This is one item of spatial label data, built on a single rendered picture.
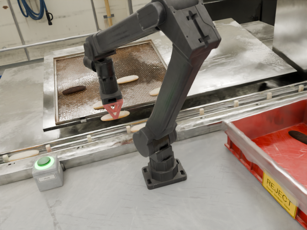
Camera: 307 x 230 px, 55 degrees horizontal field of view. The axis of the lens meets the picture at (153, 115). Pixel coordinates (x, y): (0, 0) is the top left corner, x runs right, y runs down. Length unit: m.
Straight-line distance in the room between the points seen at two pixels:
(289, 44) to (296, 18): 0.12
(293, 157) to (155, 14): 0.63
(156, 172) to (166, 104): 0.24
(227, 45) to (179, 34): 1.00
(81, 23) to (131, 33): 4.00
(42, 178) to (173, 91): 0.49
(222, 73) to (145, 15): 0.78
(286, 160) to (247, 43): 0.75
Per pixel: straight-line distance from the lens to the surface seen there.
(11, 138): 1.28
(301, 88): 1.29
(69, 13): 4.65
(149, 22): 0.56
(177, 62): 0.58
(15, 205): 0.97
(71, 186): 0.94
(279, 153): 0.98
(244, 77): 1.29
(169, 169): 0.84
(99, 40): 0.84
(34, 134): 1.25
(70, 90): 1.26
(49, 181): 0.94
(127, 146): 0.97
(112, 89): 0.93
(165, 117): 0.69
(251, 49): 1.49
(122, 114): 1.00
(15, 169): 1.03
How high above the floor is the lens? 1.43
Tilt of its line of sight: 31 degrees down
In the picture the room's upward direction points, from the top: 8 degrees counter-clockwise
